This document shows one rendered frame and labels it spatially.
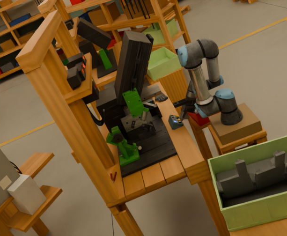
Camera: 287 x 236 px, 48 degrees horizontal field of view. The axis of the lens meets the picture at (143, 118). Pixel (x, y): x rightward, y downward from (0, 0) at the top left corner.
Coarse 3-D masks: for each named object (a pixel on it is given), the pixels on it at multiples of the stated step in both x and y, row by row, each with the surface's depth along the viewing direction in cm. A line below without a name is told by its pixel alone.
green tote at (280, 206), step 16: (272, 144) 187; (208, 160) 193; (224, 160) 193; (256, 160) 193; (224, 208) 159; (240, 208) 158; (256, 208) 158; (272, 208) 158; (240, 224) 164; (256, 224) 164
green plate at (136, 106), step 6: (126, 96) 249; (132, 96) 249; (138, 96) 249; (126, 102) 250; (132, 102) 250; (138, 102) 250; (132, 108) 251; (138, 108) 251; (132, 114) 252; (138, 114) 252
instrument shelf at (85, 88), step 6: (90, 54) 283; (90, 60) 265; (66, 66) 272; (90, 66) 250; (90, 72) 237; (90, 78) 225; (84, 84) 214; (90, 84) 214; (78, 90) 209; (84, 90) 204; (90, 90) 205; (66, 96) 208; (72, 96) 205; (78, 96) 205; (84, 96) 206; (66, 102) 206; (72, 102) 206
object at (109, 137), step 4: (108, 136) 227; (112, 136) 228; (108, 140) 227; (112, 140) 230; (112, 144) 229; (116, 144) 230; (124, 144) 231; (128, 144) 236; (132, 144) 234; (128, 148) 233; (132, 148) 233
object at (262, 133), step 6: (210, 126) 242; (258, 132) 215; (264, 132) 213; (216, 138) 227; (246, 138) 215; (252, 138) 215; (258, 138) 215; (228, 144) 216; (234, 144) 216; (240, 144) 216; (222, 150) 217
